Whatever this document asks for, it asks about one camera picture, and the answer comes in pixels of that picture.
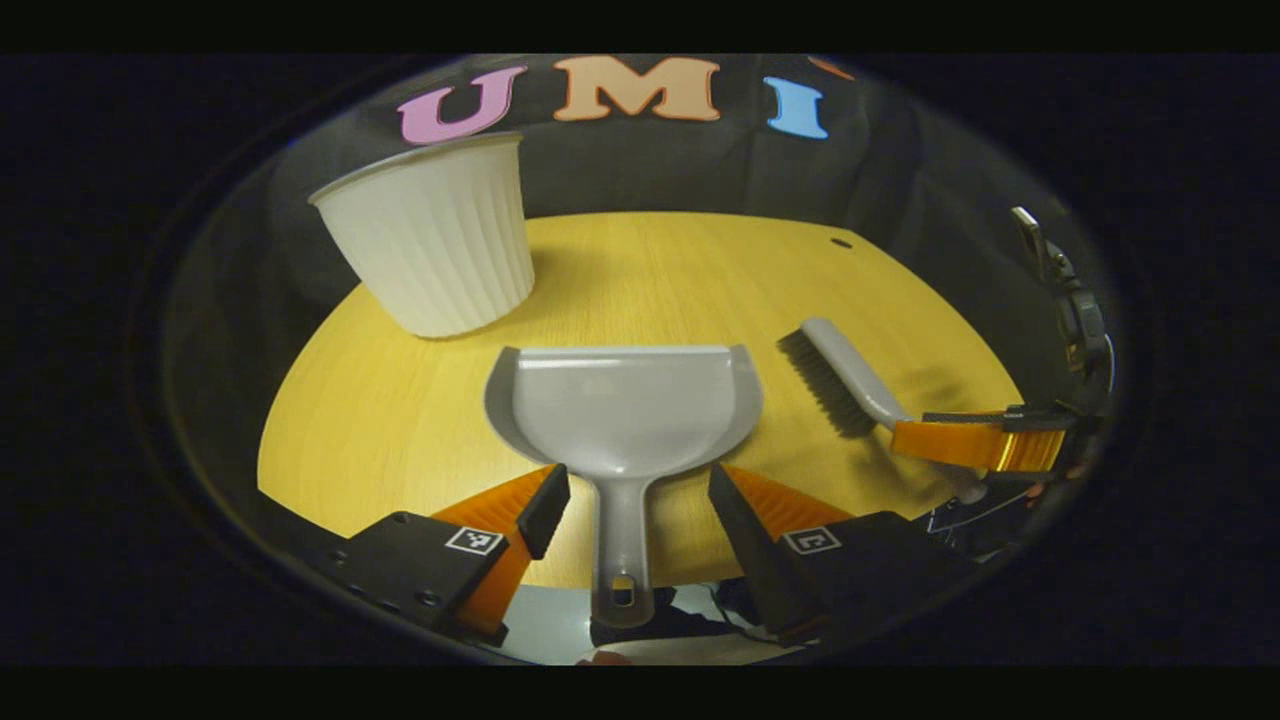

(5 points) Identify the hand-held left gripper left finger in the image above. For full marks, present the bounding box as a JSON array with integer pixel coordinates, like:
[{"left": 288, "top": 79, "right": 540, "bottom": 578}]
[{"left": 305, "top": 463, "right": 571, "bottom": 646}]

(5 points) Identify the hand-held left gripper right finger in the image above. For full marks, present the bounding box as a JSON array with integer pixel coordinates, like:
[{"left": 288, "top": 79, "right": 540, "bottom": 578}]
[{"left": 708, "top": 462, "right": 979, "bottom": 646}]

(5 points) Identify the small grey broom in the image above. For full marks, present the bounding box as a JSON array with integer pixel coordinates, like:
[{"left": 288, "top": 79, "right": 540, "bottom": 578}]
[{"left": 777, "top": 317, "right": 991, "bottom": 504}]

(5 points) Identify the grey plastic dustpan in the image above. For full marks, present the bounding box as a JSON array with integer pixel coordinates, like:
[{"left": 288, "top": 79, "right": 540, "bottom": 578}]
[{"left": 484, "top": 345, "right": 765, "bottom": 629}]

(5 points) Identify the white ribbed garbage bin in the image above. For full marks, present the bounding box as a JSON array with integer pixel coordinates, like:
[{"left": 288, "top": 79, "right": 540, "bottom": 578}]
[{"left": 307, "top": 131, "right": 536, "bottom": 339}]

